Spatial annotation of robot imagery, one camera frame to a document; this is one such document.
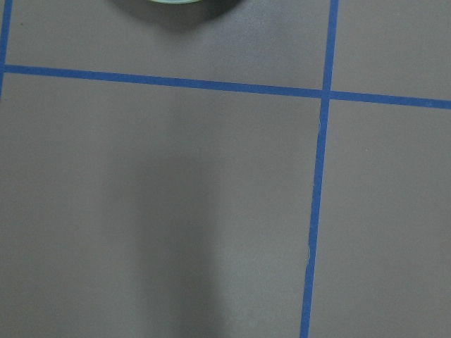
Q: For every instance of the green plate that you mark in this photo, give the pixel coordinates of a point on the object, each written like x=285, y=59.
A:
x=175, y=2

